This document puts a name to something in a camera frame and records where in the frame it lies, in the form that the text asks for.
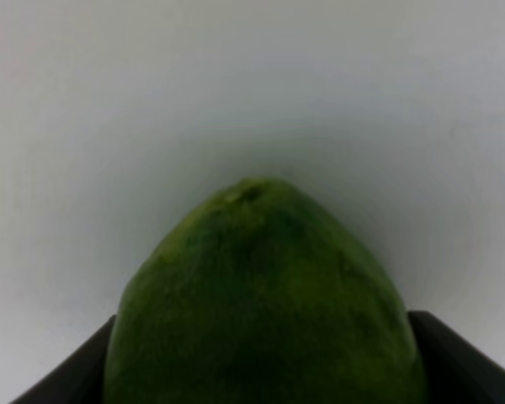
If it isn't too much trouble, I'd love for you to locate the green lime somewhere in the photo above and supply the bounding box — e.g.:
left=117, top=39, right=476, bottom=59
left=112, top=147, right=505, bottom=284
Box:
left=103, top=178, right=428, bottom=403

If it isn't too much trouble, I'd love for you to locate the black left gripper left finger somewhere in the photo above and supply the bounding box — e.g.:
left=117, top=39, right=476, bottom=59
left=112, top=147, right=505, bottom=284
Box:
left=12, top=316, right=115, bottom=404

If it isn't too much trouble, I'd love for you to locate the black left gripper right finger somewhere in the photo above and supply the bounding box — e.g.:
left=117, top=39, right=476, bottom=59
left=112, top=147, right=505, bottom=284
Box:
left=408, top=311, right=505, bottom=404

